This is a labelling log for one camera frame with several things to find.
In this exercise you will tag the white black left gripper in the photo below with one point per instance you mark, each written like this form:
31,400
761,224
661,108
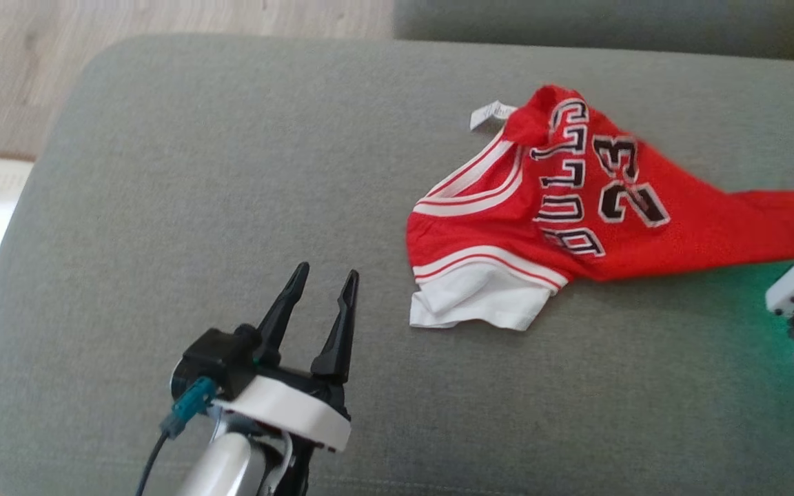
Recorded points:
293,410

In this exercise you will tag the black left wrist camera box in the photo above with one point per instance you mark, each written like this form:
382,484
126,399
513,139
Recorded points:
221,358

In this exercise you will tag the red basketball jersey number 23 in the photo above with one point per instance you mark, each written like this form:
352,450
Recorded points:
645,234

